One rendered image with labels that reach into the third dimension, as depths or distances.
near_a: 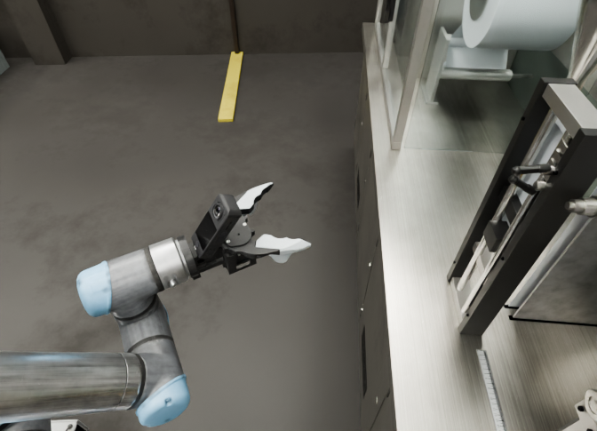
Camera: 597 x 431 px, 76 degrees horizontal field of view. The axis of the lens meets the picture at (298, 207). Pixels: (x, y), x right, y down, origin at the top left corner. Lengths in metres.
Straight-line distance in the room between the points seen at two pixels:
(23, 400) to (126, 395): 0.12
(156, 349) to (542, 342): 0.81
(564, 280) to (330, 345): 1.19
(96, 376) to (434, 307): 0.73
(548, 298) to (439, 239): 0.30
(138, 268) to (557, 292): 0.83
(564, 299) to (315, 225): 1.57
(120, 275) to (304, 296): 1.48
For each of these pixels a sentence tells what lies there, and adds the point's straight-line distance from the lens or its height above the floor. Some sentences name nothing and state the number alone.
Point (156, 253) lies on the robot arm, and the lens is 0.63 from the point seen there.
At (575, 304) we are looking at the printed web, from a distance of 1.05.
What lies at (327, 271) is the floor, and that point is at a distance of 2.12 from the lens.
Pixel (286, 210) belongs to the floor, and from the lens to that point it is 2.41.
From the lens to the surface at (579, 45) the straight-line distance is 1.08.
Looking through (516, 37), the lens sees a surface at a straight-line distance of 1.32.
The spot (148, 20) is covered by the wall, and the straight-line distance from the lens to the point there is 4.45.
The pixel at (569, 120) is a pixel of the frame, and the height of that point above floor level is 1.43.
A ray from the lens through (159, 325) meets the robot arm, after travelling 0.69.
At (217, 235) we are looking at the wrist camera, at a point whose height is 1.28.
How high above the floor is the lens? 1.72
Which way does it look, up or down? 45 degrees down
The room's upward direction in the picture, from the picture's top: straight up
